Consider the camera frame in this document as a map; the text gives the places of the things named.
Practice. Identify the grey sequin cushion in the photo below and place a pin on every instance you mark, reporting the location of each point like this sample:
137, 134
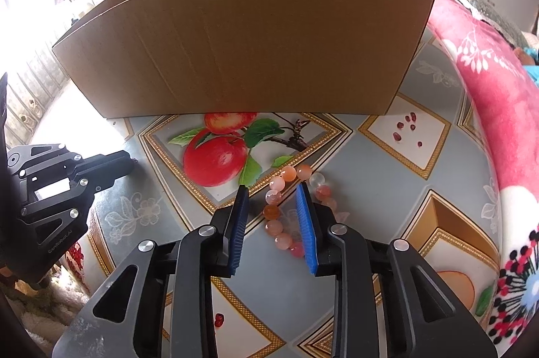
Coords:
484, 8

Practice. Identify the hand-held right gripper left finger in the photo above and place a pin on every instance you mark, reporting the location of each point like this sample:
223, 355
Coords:
238, 231

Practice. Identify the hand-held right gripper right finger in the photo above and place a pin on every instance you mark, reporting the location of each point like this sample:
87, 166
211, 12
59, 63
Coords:
307, 231

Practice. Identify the pink floral blanket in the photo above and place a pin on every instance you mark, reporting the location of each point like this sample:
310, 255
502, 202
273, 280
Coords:
497, 101

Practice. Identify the fruit print tablecloth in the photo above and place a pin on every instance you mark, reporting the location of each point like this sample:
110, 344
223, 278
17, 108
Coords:
379, 181

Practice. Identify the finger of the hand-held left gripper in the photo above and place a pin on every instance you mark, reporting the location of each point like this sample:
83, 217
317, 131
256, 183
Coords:
109, 168
42, 160

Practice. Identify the blue baby garment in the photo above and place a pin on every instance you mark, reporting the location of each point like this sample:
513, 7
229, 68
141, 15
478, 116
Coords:
532, 56

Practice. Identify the white fluffy rug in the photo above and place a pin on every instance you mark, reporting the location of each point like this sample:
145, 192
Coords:
63, 299

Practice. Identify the brown cardboard box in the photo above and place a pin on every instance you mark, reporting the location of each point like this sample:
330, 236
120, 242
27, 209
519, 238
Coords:
252, 37

